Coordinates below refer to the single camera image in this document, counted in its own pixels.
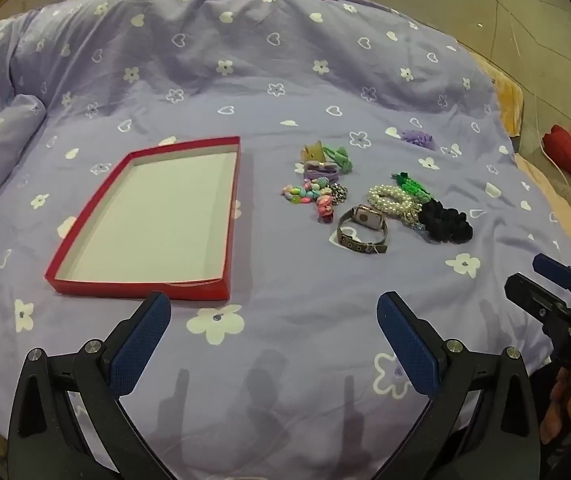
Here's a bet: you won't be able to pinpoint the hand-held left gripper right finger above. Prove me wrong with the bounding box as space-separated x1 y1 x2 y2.
373 291 541 480

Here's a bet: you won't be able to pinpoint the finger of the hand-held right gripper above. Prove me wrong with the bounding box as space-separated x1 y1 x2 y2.
533 254 571 306
504 272 569 322

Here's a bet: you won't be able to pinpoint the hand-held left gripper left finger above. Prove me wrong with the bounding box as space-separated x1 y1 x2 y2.
8 291 181 480

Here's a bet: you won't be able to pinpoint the clear crystal bead bracelet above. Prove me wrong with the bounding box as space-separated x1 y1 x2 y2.
400 210 426 233

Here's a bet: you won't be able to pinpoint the red shallow cardboard box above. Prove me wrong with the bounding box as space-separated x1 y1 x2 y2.
46 135 242 302

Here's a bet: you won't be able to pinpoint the white pearl bracelet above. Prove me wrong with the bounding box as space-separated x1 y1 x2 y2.
368 184 419 220

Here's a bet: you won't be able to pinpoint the pastel bead bracelet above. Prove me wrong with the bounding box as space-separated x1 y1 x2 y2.
280 182 333 206

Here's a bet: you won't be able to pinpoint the purple hair ties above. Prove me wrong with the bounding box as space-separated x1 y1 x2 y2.
303 162 340 186

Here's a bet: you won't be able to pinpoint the peach bed sheet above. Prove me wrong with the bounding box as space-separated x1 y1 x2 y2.
514 152 571 281

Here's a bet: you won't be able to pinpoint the black scrunchie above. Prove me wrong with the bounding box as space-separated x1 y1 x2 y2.
418 199 473 245

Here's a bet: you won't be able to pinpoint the purple scrunchie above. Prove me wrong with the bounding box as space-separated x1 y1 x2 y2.
400 129 437 151

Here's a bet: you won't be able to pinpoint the green bow hair clip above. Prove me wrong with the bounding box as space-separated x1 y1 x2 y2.
321 145 355 175

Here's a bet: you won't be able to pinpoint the yellow hair claw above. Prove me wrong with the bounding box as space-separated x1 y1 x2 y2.
301 142 325 165

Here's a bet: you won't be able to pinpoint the purple floral duvet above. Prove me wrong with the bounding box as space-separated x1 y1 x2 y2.
0 0 571 480

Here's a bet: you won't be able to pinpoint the grey strap wristwatch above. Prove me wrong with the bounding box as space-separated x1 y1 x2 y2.
336 203 390 255

